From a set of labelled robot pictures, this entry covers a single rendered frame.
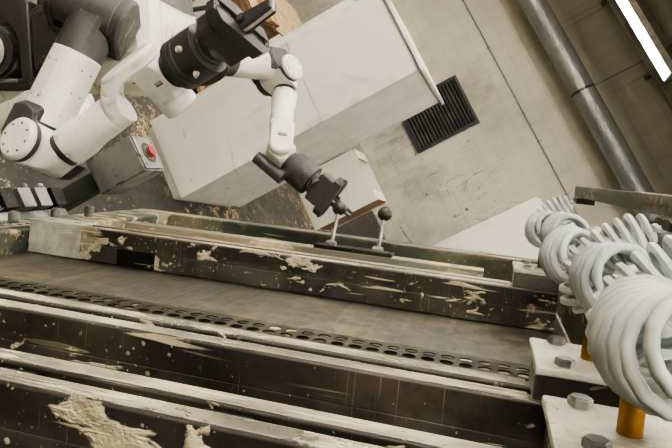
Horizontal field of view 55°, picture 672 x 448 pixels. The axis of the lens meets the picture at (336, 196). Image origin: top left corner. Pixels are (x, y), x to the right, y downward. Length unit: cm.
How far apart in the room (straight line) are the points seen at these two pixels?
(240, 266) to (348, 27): 278
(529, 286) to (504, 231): 385
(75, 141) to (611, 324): 98
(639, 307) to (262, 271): 98
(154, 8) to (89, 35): 21
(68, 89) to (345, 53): 275
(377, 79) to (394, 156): 599
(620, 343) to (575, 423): 13
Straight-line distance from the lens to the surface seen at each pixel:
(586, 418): 48
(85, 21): 128
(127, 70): 113
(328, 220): 651
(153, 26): 141
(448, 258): 180
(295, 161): 169
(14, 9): 165
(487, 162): 952
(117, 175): 204
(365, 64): 381
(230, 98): 406
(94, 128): 117
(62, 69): 126
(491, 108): 965
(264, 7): 101
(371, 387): 61
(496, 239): 503
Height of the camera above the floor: 182
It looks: 13 degrees down
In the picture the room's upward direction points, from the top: 63 degrees clockwise
